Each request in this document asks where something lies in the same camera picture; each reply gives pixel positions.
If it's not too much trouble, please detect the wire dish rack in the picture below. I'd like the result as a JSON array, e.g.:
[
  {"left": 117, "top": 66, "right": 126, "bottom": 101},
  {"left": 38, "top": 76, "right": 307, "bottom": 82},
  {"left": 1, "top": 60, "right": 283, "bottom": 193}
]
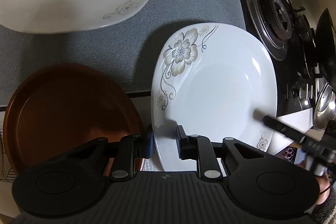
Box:
[{"left": 1, "top": 127, "right": 17, "bottom": 183}]

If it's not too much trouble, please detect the steel pot lid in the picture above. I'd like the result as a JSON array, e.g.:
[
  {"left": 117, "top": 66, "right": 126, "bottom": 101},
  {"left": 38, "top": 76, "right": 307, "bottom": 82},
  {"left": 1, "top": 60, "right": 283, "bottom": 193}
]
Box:
[{"left": 313, "top": 83, "right": 335, "bottom": 131}]

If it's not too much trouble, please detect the grey counter mat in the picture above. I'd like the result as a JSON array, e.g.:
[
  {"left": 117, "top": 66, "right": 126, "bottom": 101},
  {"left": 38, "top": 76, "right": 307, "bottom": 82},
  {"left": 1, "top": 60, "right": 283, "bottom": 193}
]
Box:
[{"left": 1, "top": 0, "right": 245, "bottom": 105}]

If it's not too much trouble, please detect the brown round plate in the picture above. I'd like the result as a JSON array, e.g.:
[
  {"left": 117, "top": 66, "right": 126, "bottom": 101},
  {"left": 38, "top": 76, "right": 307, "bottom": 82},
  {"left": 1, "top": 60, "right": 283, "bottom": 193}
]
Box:
[{"left": 3, "top": 63, "right": 143, "bottom": 174}]

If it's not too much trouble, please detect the white floral square plate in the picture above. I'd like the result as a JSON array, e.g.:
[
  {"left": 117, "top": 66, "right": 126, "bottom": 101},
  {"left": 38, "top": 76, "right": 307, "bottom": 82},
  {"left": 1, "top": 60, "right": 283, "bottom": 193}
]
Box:
[{"left": 151, "top": 23, "right": 277, "bottom": 172}]

